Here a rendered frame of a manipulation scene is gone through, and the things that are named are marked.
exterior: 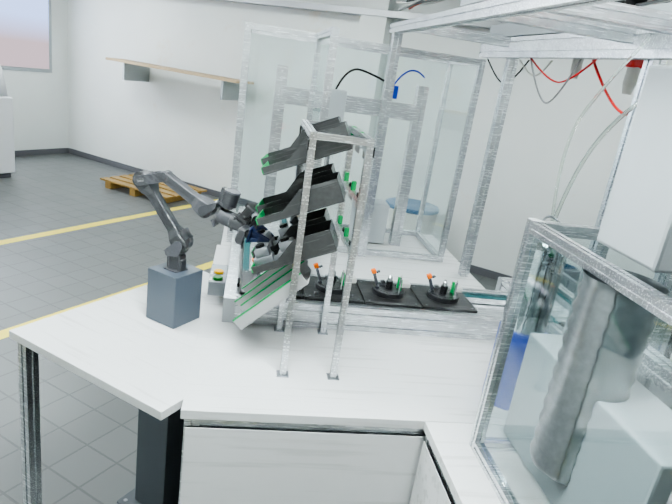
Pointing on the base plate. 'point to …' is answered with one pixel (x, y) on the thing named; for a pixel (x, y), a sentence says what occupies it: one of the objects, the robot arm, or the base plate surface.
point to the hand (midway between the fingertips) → (262, 234)
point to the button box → (217, 281)
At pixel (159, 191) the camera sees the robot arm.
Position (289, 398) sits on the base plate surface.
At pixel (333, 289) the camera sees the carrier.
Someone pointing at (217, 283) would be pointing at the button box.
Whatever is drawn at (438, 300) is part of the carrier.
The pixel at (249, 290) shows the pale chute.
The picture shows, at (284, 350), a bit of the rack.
